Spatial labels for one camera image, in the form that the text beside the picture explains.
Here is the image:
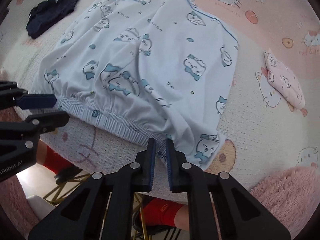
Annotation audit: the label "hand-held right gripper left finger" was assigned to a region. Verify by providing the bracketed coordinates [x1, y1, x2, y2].
[28, 138, 156, 240]

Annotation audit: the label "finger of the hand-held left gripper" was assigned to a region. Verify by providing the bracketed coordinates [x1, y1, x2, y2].
[0, 81, 57, 110]
[0, 111, 70, 137]

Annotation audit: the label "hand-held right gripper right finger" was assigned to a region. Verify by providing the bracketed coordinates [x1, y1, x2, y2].
[167, 139, 292, 240]

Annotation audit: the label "light blue printed shorts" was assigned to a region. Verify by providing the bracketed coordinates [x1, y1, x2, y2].
[32, 0, 239, 172]

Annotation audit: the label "person's left forearm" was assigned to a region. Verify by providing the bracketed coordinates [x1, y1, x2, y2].
[0, 172, 42, 230]

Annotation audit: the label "white stool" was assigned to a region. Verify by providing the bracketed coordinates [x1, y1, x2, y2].
[26, 194, 59, 222]

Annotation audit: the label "navy blue garment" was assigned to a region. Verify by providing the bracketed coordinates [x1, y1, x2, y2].
[26, 0, 82, 40]

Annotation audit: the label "pink cat printed blanket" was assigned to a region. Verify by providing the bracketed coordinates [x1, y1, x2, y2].
[0, 0, 320, 203]

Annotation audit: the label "pink printed folded garment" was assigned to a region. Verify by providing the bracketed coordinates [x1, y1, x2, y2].
[264, 47, 306, 110]

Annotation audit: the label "gold wire table frame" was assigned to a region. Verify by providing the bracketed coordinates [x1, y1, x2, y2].
[44, 172, 155, 240]

